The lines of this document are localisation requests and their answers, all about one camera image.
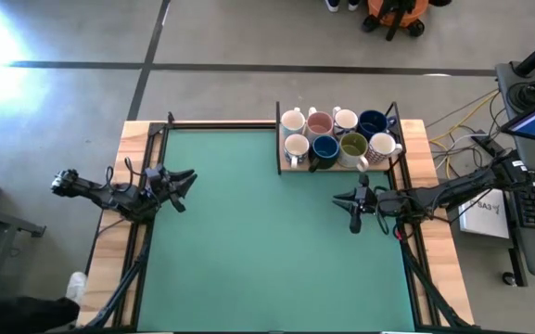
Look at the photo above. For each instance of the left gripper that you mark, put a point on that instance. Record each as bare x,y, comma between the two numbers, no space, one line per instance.
164,189

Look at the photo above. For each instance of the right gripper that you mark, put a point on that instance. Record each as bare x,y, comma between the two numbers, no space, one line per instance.
368,201

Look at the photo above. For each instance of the black mug blue inside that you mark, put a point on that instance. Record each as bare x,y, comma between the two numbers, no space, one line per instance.
325,148

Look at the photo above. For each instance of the white mug blue flower print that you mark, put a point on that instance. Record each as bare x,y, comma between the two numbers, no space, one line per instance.
296,146

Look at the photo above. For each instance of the cobalt blue mug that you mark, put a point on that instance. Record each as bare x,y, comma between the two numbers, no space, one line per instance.
372,123

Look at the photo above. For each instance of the white mug blue leaf print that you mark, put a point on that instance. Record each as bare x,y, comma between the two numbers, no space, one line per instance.
345,119

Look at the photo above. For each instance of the green lattice pattern mug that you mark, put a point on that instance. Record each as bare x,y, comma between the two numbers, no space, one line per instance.
292,123

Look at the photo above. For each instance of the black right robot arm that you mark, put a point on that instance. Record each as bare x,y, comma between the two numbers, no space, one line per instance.
452,190

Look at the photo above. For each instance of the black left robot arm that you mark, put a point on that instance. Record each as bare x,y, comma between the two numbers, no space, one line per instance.
105,195

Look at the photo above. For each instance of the wooden shelf board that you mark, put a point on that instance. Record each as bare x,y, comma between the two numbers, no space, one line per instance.
378,167

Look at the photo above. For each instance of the green table mat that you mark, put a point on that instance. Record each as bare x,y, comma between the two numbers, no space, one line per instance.
271,255

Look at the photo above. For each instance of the white SA3 paper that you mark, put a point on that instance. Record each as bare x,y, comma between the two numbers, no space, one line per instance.
482,218

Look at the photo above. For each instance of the person's white shoe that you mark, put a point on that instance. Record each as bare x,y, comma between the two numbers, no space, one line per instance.
77,285

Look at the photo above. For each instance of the black power strip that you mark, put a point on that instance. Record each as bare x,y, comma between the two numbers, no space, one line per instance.
487,144

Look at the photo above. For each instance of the black metal stand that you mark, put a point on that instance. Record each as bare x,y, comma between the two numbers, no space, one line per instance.
12,222

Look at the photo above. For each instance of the black caster wheel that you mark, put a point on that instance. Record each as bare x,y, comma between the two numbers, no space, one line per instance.
509,278

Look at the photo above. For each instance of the orange wheeled machine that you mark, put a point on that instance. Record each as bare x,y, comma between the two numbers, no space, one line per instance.
417,16

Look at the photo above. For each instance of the person's leg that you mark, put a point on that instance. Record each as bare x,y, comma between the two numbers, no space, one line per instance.
16,315

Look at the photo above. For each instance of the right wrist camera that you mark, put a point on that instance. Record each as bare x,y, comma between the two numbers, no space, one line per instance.
364,180

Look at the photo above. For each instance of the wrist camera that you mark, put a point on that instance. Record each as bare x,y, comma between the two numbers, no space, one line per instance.
364,180
154,174

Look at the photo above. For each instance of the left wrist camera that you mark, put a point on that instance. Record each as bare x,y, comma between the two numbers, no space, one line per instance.
154,174

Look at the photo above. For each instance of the black metal table frame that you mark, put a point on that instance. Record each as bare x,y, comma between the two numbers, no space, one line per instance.
225,125

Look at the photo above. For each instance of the black metal shelf frame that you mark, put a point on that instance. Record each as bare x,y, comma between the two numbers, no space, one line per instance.
278,139

